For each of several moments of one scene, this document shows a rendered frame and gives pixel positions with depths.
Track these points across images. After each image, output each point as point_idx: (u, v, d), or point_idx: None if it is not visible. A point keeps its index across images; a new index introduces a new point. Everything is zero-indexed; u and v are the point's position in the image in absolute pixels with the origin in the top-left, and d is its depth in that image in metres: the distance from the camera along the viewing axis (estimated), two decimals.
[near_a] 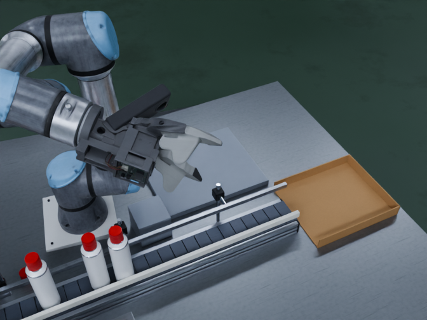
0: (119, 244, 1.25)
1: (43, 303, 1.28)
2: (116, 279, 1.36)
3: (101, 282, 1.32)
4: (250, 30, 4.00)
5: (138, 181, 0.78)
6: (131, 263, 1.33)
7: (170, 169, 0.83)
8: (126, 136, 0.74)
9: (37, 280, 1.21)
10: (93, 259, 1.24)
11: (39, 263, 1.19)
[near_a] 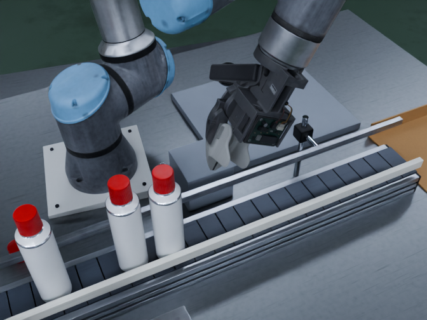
0: (168, 195, 0.77)
1: (44, 291, 0.79)
2: (158, 254, 0.87)
3: (136, 260, 0.83)
4: None
5: (249, 136, 0.69)
6: (183, 228, 0.84)
7: (222, 143, 0.75)
8: None
9: (34, 253, 0.72)
10: (126, 220, 0.76)
11: (38, 222, 0.70)
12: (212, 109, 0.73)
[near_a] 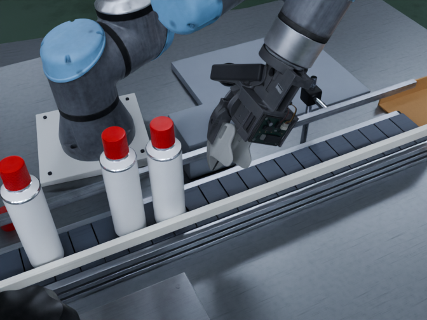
0: (168, 150, 0.71)
1: (33, 256, 0.73)
2: (157, 220, 0.81)
3: (133, 223, 0.77)
4: None
5: (253, 134, 0.69)
6: (183, 190, 0.78)
7: (224, 143, 0.76)
8: None
9: (21, 211, 0.66)
10: (122, 176, 0.70)
11: (26, 175, 0.65)
12: (215, 108, 0.73)
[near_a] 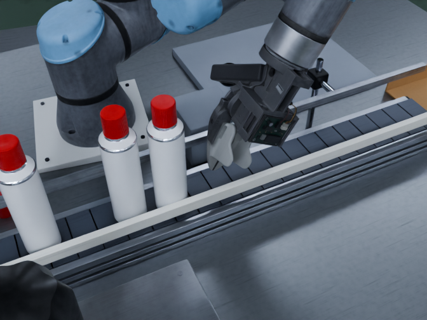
0: (169, 130, 0.68)
1: (29, 241, 0.70)
2: (158, 205, 0.78)
3: (133, 208, 0.74)
4: None
5: (254, 135, 0.69)
6: (186, 174, 0.75)
7: (224, 143, 0.76)
8: None
9: (16, 192, 0.63)
10: (121, 157, 0.67)
11: (20, 154, 0.61)
12: (215, 108, 0.73)
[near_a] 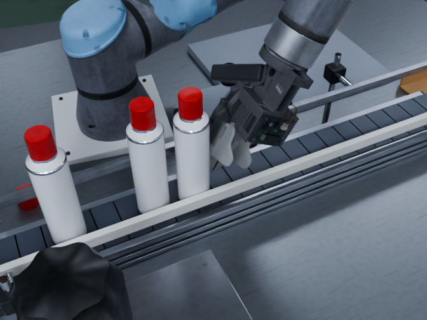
0: (196, 122, 0.69)
1: (57, 232, 0.71)
2: (181, 197, 0.79)
3: (157, 199, 0.76)
4: None
5: (254, 135, 0.69)
6: (209, 166, 0.76)
7: (224, 143, 0.76)
8: None
9: (47, 182, 0.64)
10: (149, 148, 0.68)
11: (52, 145, 0.63)
12: (215, 108, 0.73)
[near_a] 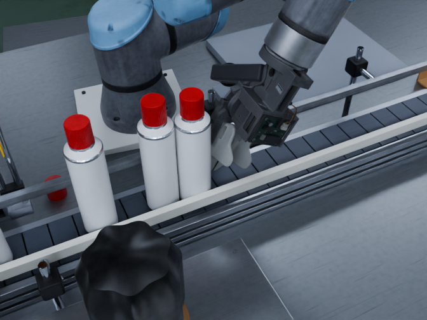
0: (198, 122, 0.69)
1: (91, 220, 0.73)
2: (183, 198, 0.79)
3: (165, 196, 0.76)
4: None
5: (253, 135, 0.69)
6: (211, 166, 0.76)
7: (224, 143, 0.76)
8: None
9: (85, 170, 0.66)
10: (157, 145, 0.69)
11: (91, 134, 0.64)
12: (215, 108, 0.73)
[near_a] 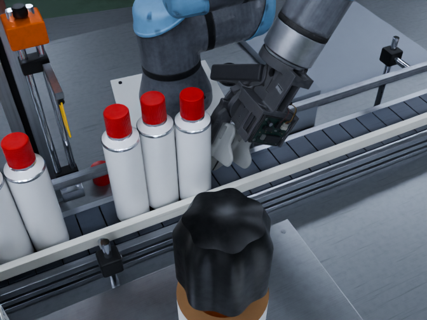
0: (198, 122, 0.69)
1: (126, 209, 0.74)
2: (183, 198, 0.79)
3: (162, 194, 0.76)
4: None
5: (254, 135, 0.69)
6: (211, 166, 0.76)
7: (224, 143, 0.76)
8: None
9: (124, 159, 0.67)
10: (154, 143, 0.69)
11: (129, 122, 0.66)
12: (215, 108, 0.73)
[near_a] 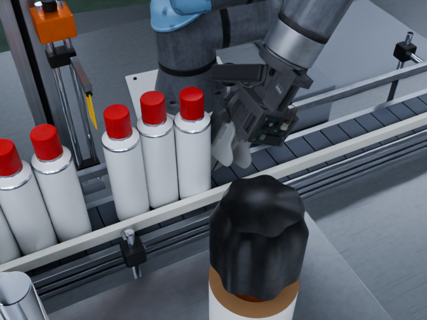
0: (197, 122, 0.69)
1: (128, 209, 0.74)
2: (183, 198, 0.79)
3: (161, 194, 0.76)
4: None
5: (253, 135, 0.69)
6: (210, 165, 0.77)
7: (224, 143, 0.76)
8: None
9: (126, 159, 0.67)
10: (153, 142, 0.69)
11: (130, 122, 0.66)
12: (215, 108, 0.73)
